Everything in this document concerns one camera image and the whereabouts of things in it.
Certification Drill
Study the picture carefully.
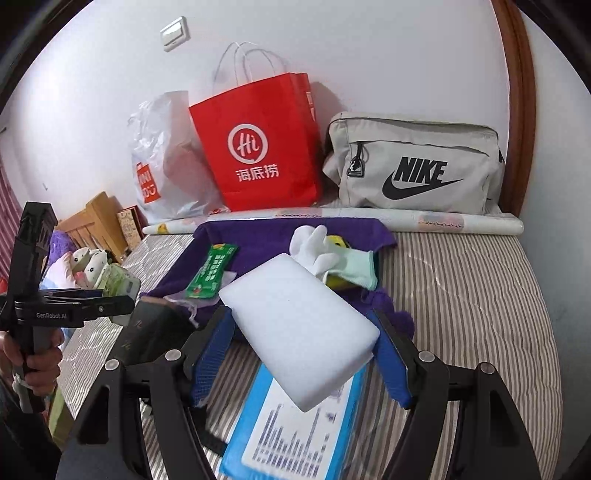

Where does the purple towel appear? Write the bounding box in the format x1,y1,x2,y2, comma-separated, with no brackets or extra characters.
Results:
140,217,416,342

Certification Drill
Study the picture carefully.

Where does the black sock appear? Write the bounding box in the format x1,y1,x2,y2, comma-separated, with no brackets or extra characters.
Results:
197,426,228,457

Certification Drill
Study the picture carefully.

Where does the brown patterned box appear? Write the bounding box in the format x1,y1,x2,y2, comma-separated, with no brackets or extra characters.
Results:
116,205,145,251

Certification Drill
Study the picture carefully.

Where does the white Miniso plastic bag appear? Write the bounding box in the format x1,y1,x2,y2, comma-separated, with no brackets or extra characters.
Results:
127,91,226,225

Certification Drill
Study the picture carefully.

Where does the clear mesh drawstring pouch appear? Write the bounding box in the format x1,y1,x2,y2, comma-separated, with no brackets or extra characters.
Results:
164,271,238,328

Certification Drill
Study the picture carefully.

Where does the beige Nike bag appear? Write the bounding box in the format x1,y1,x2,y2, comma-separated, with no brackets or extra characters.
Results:
322,112,505,215

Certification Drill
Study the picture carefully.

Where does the blue tissue pack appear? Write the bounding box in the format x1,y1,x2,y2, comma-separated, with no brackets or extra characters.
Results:
219,366,367,480

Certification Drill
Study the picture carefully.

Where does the white foam sponge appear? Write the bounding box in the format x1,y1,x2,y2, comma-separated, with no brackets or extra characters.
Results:
218,253,380,412

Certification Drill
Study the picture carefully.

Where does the wooden door frame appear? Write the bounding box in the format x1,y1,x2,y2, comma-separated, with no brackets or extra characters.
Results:
491,0,537,216

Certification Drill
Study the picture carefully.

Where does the wall light switch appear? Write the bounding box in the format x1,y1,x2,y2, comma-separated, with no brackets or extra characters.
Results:
159,16,190,52

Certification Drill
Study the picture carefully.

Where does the light green tissue pack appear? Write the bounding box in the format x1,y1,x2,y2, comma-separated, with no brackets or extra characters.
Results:
94,263,141,300

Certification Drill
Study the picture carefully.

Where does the red paper shopping bag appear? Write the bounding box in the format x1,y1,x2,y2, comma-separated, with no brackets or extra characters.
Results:
189,72,324,211

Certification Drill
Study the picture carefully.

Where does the yellow and black toy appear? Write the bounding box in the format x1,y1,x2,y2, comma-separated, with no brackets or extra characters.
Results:
325,235,373,290

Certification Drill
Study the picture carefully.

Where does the plush toy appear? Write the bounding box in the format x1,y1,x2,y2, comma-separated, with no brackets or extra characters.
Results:
40,247,109,290

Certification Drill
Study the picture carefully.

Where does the green snack packet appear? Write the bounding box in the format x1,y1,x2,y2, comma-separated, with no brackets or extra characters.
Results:
185,243,238,292

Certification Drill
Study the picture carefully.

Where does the person's left hand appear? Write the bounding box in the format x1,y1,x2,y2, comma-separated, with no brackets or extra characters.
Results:
1,329,64,397

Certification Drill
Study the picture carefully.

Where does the wooden furniture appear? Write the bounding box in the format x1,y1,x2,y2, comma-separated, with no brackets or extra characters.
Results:
56,191,128,263

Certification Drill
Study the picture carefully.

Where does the white and green glove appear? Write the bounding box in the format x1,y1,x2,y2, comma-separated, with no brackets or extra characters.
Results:
288,225,378,291

